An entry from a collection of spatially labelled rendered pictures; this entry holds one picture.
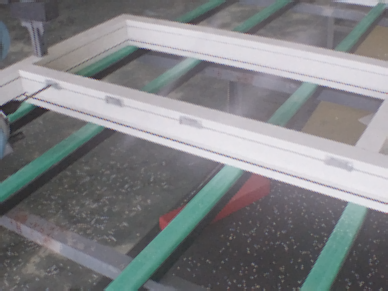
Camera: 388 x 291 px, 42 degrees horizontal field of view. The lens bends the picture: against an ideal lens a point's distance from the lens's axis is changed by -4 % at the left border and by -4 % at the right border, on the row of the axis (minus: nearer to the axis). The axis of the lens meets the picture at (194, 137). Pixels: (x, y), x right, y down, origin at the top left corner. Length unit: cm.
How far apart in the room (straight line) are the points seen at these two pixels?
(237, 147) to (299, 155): 12
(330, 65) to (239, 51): 25
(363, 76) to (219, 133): 45
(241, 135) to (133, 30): 71
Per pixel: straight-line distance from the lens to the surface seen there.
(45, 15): 130
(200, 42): 146
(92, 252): 88
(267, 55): 137
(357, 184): 92
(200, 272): 116
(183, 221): 86
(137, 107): 108
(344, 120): 164
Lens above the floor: 141
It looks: 30 degrees down
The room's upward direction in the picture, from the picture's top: 2 degrees counter-clockwise
